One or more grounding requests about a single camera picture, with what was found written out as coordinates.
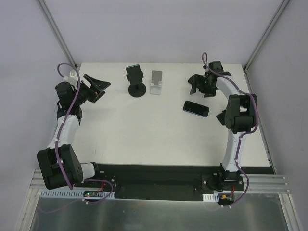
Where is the black phone blue edge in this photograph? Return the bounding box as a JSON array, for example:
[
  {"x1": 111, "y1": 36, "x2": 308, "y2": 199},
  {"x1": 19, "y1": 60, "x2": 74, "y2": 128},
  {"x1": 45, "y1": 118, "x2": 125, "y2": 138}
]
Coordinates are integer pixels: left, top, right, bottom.
[{"x1": 183, "y1": 101, "x2": 209, "y2": 117}]

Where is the silver folding phone stand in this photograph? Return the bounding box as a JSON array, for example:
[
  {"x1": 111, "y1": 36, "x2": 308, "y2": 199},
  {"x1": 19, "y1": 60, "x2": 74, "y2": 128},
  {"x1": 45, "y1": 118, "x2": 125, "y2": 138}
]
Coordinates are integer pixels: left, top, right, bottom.
[{"x1": 150, "y1": 70, "x2": 162, "y2": 95}]

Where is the black phone teal edge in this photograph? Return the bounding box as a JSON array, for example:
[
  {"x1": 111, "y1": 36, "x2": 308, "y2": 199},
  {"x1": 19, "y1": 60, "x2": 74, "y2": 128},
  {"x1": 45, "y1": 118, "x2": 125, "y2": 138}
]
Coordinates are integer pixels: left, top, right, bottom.
[{"x1": 126, "y1": 64, "x2": 143, "y2": 85}]

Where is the black round-base phone stand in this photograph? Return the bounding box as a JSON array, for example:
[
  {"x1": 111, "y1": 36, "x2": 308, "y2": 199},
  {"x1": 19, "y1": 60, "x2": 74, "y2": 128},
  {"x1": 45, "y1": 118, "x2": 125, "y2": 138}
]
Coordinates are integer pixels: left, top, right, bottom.
[{"x1": 128, "y1": 82, "x2": 146, "y2": 98}]

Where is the black folding phone stand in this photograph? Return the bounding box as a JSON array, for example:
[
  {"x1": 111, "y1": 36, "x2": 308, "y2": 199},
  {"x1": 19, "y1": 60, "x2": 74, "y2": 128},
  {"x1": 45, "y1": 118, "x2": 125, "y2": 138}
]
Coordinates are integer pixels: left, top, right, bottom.
[{"x1": 216, "y1": 109, "x2": 227, "y2": 126}]

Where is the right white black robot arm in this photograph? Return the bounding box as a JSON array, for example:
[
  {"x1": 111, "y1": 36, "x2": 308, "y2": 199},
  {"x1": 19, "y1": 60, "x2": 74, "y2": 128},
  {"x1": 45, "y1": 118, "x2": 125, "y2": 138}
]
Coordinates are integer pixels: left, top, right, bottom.
[{"x1": 188, "y1": 61, "x2": 258, "y2": 192}]

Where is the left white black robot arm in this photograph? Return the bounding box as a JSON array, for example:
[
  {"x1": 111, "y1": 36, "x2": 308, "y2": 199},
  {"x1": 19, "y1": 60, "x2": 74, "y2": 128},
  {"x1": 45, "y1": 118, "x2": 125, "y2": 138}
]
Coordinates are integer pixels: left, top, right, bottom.
[{"x1": 37, "y1": 74, "x2": 111, "y2": 190}]

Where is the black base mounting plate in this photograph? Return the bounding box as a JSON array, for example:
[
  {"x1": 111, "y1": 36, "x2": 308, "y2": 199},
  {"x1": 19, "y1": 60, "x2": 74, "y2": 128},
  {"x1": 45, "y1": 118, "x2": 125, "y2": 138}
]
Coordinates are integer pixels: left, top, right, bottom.
[{"x1": 76, "y1": 164, "x2": 244, "y2": 201}]

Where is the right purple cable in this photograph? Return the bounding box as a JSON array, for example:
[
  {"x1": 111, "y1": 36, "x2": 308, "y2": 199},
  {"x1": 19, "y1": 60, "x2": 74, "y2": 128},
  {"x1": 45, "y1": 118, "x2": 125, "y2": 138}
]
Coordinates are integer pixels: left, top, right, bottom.
[{"x1": 201, "y1": 52, "x2": 258, "y2": 210}]

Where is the purple cable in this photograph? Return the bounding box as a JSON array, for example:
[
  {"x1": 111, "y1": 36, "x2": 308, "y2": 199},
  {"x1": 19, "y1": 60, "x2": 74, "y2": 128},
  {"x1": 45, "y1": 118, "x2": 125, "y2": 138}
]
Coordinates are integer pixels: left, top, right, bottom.
[
  {"x1": 201, "y1": 52, "x2": 258, "y2": 210},
  {"x1": 54, "y1": 62, "x2": 114, "y2": 205}
]

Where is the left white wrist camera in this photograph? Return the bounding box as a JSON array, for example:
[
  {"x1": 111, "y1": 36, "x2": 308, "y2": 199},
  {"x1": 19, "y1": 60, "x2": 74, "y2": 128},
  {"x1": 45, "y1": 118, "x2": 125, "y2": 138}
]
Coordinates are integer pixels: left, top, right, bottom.
[{"x1": 64, "y1": 70, "x2": 78, "y2": 85}]

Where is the left aluminium frame post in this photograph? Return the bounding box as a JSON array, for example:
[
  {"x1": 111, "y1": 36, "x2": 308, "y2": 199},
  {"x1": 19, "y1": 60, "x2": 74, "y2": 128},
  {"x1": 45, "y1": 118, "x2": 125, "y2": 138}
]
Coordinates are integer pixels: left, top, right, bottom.
[{"x1": 36, "y1": 0, "x2": 78, "y2": 67}]

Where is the aluminium frame post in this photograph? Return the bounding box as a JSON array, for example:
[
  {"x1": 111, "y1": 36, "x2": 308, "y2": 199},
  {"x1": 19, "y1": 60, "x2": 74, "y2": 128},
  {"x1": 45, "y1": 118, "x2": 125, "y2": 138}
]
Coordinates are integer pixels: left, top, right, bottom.
[
  {"x1": 36, "y1": 0, "x2": 78, "y2": 67},
  {"x1": 243, "y1": 0, "x2": 291, "y2": 73}
]

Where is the left white cable duct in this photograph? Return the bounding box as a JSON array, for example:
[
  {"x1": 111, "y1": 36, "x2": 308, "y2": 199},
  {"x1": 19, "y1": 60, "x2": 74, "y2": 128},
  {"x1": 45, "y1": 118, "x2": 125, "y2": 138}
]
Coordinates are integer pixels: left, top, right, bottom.
[{"x1": 40, "y1": 189, "x2": 116, "y2": 200}]

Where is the white cable duct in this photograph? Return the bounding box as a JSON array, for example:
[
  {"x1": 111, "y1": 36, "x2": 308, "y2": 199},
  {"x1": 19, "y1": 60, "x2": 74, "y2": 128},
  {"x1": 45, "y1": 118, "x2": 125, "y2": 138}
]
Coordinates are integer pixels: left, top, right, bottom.
[
  {"x1": 40, "y1": 189, "x2": 116, "y2": 200},
  {"x1": 202, "y1": 192, "x2": 234, "y2": 203}
]

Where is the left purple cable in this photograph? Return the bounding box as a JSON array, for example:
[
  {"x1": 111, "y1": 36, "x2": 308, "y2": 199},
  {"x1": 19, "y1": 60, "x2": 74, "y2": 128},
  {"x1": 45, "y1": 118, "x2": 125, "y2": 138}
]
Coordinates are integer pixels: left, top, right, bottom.
[{"x1": 54, "y1": 62, "x2": 114, "y2": 205}]

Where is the right aluminium frame post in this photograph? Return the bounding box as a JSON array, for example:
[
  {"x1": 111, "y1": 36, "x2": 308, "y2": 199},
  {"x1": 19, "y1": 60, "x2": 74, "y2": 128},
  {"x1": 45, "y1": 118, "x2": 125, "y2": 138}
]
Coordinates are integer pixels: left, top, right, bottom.
[{"x1": 243, "y1": 0, "x2": 291, "y2": 73}]

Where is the right white cable duct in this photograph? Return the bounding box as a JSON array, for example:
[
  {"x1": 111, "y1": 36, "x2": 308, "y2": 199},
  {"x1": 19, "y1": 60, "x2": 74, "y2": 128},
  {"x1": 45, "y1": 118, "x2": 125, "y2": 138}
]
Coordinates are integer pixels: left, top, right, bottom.
[{"x1": 202, "y1": 192, "x2": 234, "y2": 203}]

